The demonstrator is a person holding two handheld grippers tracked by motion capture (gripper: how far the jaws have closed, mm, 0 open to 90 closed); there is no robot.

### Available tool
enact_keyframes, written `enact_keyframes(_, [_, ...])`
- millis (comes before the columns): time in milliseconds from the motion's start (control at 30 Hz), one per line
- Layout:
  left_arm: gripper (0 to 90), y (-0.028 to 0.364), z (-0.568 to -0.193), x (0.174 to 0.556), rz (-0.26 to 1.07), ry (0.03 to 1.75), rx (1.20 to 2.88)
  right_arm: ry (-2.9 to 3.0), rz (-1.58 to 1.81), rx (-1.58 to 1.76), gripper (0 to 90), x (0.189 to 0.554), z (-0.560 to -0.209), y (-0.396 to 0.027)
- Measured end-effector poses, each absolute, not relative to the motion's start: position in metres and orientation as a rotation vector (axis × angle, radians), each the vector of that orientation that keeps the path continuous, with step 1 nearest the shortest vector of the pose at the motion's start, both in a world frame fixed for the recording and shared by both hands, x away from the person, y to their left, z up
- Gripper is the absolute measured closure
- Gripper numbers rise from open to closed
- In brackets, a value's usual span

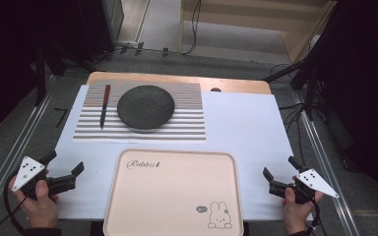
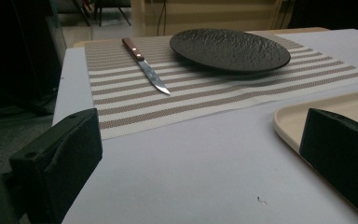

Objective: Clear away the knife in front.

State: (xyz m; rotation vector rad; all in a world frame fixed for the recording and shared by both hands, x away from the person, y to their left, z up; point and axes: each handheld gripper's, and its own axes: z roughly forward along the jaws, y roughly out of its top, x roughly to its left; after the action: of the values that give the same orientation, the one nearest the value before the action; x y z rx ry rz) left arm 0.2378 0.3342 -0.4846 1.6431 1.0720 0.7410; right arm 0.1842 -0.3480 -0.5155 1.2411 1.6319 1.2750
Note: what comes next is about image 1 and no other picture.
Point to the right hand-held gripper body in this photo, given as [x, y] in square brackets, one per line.
[308, 183]

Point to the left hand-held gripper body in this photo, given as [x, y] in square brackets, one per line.
[29, 172]

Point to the person's right hand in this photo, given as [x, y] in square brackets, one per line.
[293, 213]

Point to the person's left hand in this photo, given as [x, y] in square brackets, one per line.
[41, 209]

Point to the white table cover sheet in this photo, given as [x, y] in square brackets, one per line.
[242, 124]

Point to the red and black pen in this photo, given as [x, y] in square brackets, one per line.
[105, 103]

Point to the black metal stand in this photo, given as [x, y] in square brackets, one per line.
[310, 85]
[41, 75]

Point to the striped placemat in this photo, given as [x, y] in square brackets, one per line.
[190, 131]

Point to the dark round textured plate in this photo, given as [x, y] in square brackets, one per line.
[146, 106]

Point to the pink tray with rabbit print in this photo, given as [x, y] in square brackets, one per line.
[174, 193]

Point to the wooden table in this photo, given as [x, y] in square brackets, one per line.
[177, 78]

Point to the light wooden shelf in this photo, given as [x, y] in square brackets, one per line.
[259, 23]

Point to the dark cabinet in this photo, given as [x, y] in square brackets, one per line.
[101, 23]

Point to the aluminium floor rail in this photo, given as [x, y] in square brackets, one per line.
[328, 177]
[16, 147]

